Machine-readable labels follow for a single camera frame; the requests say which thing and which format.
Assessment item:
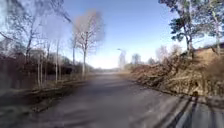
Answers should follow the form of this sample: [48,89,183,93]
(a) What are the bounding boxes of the grey asphalt road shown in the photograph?
[13,72,224,128]

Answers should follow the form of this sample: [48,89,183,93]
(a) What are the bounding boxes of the row of bare trees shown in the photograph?
[0,0,106,88]

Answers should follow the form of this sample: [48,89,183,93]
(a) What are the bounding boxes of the pine trees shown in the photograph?
[158,0,224,58]

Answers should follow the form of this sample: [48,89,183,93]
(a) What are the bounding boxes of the street lamp pole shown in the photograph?
[116,48,127,70]

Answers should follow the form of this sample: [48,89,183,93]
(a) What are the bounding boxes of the building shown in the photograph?
[193,42,224,66]

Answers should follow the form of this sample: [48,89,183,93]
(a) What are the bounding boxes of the dark fence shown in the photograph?
[0,54,75,90]

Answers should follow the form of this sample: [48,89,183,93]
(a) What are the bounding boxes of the dry brown brush bank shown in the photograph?
[123,49,224,98]

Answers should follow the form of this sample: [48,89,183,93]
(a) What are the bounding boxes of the brown earth verge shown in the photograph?
[0,73,90,118]

